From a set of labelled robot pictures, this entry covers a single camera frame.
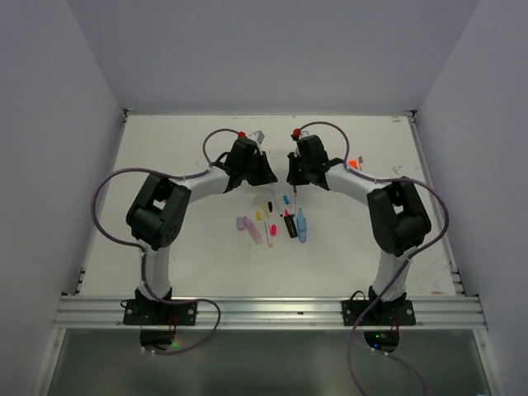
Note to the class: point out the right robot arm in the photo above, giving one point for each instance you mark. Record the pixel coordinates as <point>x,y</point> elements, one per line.
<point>398,218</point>

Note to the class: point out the white yellow marker pen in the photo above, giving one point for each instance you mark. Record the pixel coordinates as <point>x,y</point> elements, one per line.
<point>267,232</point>

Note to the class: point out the lilac highlighter body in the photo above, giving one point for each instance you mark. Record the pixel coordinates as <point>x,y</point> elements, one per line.
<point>253,231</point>

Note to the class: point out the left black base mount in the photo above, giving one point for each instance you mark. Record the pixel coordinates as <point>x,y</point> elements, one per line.
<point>146,312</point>

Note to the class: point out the black cap white pen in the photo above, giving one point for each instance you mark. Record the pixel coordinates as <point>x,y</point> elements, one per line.
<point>278,204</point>

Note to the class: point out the lilac highlighter cap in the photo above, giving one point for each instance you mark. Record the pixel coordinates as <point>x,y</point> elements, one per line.
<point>241,222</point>

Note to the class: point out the thin yellow pen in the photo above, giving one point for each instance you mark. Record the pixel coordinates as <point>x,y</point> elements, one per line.
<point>262,203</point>

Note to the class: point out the aluminium rail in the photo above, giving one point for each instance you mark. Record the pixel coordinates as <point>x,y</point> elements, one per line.
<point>440,313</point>

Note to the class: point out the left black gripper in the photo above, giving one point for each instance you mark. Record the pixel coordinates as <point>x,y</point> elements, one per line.
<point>266,176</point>

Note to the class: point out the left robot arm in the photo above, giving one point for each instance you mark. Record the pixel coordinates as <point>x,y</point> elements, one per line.
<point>158,211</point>

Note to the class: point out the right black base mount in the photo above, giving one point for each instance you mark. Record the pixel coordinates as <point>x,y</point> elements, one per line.
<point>363,309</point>

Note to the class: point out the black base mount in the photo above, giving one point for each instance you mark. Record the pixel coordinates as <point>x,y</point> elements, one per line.
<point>363,309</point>
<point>146,312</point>

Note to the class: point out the blue translucent highlighter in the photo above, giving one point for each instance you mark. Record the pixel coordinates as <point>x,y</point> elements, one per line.
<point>301,226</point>

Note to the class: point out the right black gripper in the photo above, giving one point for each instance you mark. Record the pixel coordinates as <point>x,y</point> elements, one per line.
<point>293,177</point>

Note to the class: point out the black pink highlighter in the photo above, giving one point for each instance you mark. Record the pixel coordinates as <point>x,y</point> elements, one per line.
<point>290,224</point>

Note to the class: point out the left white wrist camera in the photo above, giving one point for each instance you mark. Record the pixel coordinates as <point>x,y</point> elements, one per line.
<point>257,136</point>

